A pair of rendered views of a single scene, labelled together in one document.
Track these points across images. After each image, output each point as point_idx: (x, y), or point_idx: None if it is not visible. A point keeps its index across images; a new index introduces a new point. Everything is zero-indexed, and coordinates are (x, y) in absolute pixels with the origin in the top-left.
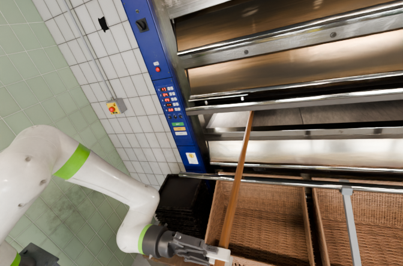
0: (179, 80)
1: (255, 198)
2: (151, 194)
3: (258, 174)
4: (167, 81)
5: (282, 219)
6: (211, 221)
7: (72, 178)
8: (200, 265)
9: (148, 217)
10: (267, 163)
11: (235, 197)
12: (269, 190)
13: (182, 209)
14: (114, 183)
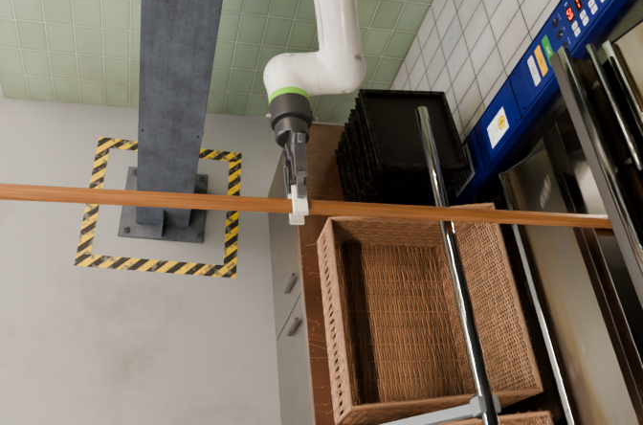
0: None
1: (477, 312)
2: (348, 73)
3: (523, 296)
4: None
5: (446, 372)
6: (383, 221)
7: None
8: (309, 228)
9: (316, 86)
10: (543, 300)
11: (394, 212)
12: (493, 329)
13: (375, 149)
14: (330, 8)
